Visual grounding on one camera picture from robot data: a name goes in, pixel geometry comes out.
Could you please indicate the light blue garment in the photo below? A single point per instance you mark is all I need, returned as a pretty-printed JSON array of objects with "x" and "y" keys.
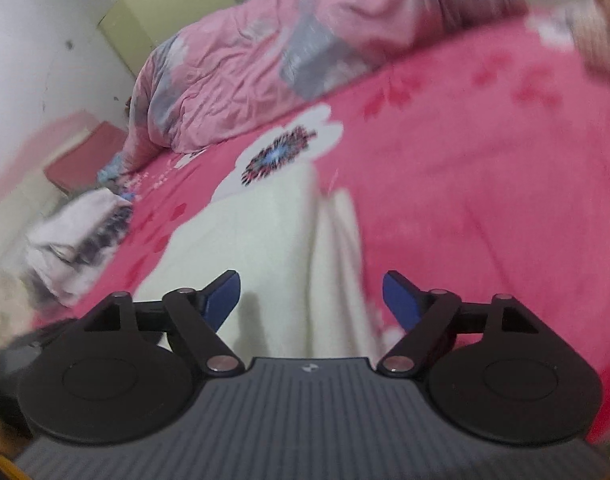
[{"x": 113, "y": 176}]

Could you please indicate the pink grey floral duvet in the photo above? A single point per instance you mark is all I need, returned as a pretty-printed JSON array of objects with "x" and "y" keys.
[{"x": 242, "y": 67}]

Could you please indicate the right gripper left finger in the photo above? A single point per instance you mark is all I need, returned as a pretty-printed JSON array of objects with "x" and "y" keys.
[{"x": 195, "y": 316}]

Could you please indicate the pink floral bed blanket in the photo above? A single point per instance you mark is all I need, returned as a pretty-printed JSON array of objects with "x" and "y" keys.
[{"x": 480, "y": 165}]

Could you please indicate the pile of white clothes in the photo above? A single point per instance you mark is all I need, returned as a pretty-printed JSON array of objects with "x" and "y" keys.
[{"x": 65, "y": 253}]

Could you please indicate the dark red cushion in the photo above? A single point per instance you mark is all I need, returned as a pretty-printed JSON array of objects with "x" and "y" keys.
[{"x": 78, "y": 167}]

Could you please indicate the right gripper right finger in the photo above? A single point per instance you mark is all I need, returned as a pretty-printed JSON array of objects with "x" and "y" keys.
[{"x": 425, "y": 316}]

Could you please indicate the pink white bed headboard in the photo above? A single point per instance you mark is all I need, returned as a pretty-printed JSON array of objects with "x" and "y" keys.
[{"x": 23, "y": 188}]

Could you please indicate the cream fleece sweater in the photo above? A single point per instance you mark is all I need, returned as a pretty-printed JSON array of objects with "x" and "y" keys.
[{"x": 298, "y": 254}]

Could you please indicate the yellow-green wardrobe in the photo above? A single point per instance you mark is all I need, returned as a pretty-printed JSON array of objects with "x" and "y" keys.
[{"x": 134, "y": 28}]

